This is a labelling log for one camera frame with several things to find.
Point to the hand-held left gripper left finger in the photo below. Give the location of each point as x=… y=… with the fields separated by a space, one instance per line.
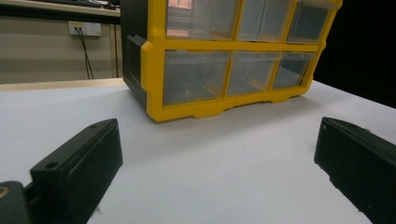
x=81 y=168

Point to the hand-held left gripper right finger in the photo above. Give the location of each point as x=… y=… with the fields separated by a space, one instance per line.
x=361 y=165

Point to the yellow black drawer cabinet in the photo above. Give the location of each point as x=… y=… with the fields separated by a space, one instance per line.
x=154 y=81

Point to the clear plastic storage drawer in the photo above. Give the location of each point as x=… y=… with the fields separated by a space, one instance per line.
x=194 y=77

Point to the wooden table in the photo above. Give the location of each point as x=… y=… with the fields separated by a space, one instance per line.
x=62 y=84

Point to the grid of clear drawers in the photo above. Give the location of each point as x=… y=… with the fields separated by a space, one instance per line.
x=261 y=21

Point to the beige desk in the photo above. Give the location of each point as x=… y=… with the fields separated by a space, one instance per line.
x=18 y=2

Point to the white wall socket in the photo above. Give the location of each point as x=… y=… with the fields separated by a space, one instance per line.
x=90 y=28

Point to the black horizontal rail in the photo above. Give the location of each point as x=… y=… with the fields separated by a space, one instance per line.
x=46 y=14

